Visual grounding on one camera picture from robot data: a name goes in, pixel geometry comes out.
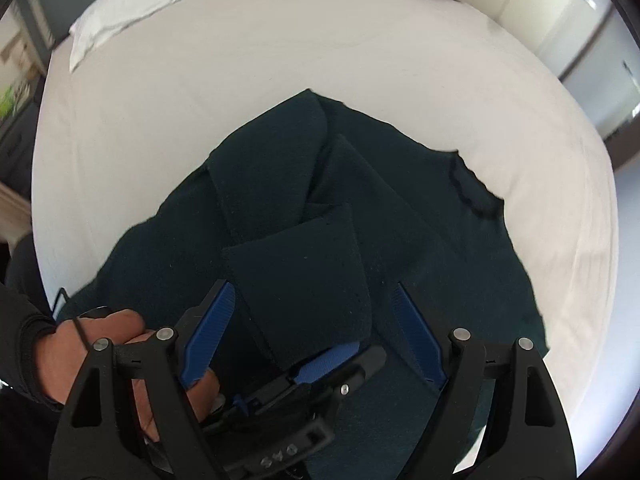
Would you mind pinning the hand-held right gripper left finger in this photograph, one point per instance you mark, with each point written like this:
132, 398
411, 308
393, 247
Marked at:
210, 332

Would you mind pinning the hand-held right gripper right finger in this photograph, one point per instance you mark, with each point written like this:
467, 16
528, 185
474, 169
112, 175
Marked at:
420, 335

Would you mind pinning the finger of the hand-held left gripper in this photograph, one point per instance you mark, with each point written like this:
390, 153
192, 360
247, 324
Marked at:
325, 362

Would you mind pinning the dark green knitted sweater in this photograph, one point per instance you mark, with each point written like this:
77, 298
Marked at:
320, 240

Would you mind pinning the person's left forearm black sleeve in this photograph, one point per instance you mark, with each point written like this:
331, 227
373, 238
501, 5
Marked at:
22, 350

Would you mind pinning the person's left hand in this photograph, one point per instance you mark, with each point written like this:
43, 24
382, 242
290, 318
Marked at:
107, 360

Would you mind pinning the bed with white sheet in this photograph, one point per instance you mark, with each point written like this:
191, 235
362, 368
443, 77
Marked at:
150, 135

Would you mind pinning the dark bedside shelf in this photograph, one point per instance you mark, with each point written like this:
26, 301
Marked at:
22, 90

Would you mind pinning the white pillow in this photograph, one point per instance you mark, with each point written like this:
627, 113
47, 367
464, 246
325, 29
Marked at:
150, 5

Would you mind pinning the white wardrobe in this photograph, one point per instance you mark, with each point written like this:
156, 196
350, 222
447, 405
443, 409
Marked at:
575, 25

